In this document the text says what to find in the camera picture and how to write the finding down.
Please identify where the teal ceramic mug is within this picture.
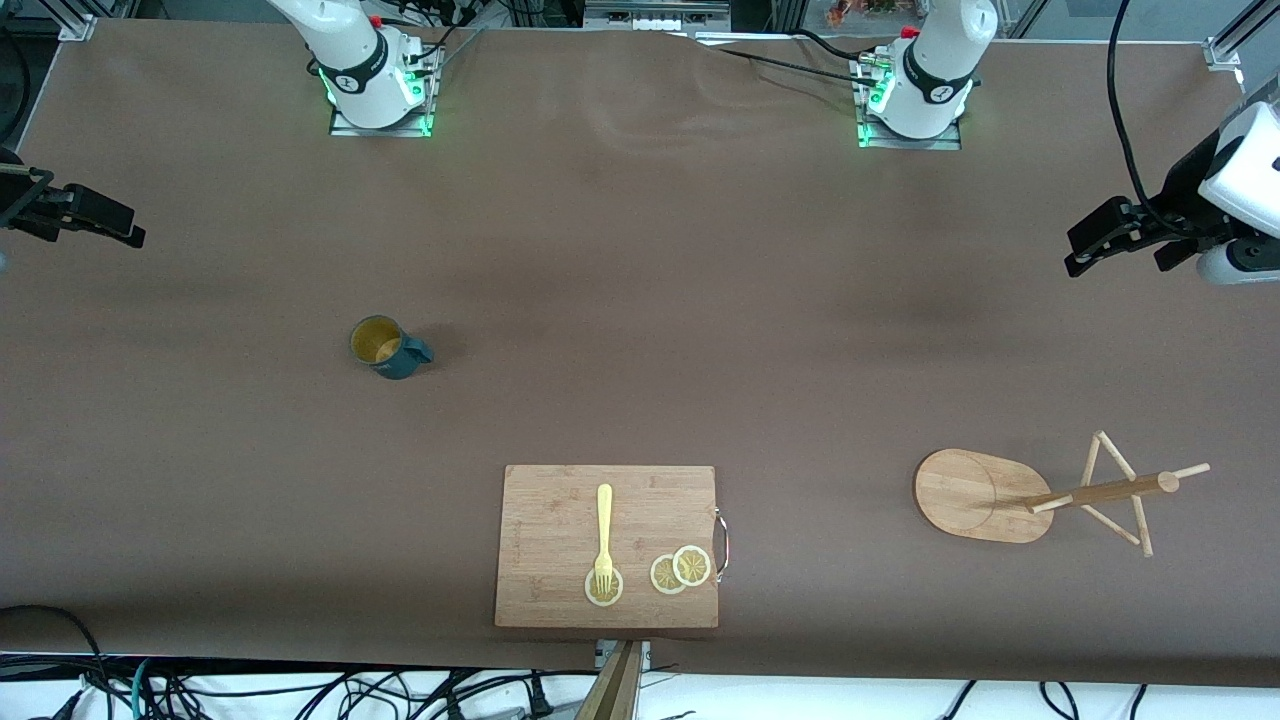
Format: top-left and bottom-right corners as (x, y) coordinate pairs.
(349, 315), (435, 381)

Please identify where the wooden mug rack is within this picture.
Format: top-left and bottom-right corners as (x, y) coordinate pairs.
(913, 431), (1211, 559)

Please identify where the brown table cover sheet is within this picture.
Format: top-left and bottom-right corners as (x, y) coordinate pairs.
(0, 18), (1280, 689)

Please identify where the grey power strip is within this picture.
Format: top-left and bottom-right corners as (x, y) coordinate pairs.
(583, 0), (733, 31)

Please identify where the bamboo cutting board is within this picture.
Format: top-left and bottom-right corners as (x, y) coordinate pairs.
(494, 464), (729, 631)

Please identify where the yellow plastic fork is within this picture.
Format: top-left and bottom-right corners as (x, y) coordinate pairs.
(594, 484), (615, 597)

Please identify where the wooden stick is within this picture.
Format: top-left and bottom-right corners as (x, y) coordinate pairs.
(575, 640), (643, 720)

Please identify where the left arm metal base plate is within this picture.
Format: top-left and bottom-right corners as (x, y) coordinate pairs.
(855, 55), (964, 151)

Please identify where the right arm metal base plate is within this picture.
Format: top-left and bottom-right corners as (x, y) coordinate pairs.
(328, 45), (435, 139)

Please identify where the short black base cable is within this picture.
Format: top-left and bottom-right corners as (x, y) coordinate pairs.
(795, 28), (883, 63)

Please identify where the long black base cable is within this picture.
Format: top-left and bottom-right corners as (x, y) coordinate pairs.
(715, 45), (886, 91)

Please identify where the black looping floor cable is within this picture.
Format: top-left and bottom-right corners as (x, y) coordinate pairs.
(0, 604), (113, 720)

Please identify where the teal floor cable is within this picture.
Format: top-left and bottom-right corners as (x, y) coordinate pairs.
(128, 657), (159, 720)

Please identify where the small metal bracket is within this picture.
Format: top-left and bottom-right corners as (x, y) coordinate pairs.
(595, 640), (653, 673)

